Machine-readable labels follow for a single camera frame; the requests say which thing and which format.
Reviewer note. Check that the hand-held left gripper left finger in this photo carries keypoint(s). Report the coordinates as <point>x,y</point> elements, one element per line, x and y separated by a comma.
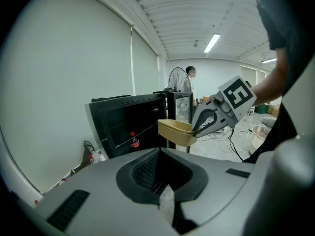
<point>103,181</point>

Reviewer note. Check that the person's black shirt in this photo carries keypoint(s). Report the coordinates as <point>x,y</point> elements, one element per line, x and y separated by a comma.
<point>278,21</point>

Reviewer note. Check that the long ceiling light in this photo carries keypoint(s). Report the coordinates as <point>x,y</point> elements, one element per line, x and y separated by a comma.
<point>211,42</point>
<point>268,60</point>

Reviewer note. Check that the black standing fan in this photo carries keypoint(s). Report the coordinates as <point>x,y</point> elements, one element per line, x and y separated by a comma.
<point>178,79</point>

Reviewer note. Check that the black fridge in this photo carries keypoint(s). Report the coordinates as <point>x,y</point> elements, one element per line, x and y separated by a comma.
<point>123,117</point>

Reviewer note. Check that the glass door cooler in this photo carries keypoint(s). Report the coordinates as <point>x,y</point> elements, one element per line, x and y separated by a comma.
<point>183,107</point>

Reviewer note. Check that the green box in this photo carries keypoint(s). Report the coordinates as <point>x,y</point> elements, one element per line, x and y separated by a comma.
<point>261,109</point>

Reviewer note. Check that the round clear table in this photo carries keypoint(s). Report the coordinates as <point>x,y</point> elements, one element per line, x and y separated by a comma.
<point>259,134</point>

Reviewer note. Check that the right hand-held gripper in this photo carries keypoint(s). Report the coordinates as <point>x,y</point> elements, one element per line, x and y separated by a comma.
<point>237,98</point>

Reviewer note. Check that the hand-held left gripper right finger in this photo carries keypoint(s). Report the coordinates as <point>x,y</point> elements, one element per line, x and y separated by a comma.
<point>221,181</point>

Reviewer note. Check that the person's right forearm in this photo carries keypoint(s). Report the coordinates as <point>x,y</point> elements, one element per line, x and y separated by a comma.
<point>270,85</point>

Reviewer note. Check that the cardboard box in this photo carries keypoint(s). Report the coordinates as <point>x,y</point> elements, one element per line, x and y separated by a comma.
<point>273,110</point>

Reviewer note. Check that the grey cushion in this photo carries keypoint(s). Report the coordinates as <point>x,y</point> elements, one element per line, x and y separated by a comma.
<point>269,122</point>

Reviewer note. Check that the small ceiling sensor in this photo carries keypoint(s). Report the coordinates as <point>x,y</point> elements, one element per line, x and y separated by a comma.
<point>196,43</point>

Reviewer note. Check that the clear bottle red cap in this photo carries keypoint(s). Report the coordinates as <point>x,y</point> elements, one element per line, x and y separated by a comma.
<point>91,159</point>

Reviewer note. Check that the cola bottle red label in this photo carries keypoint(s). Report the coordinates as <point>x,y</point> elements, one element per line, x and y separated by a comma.
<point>134,143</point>

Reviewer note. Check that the yellow plastic container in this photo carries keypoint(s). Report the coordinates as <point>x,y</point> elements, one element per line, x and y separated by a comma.
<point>176,131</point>

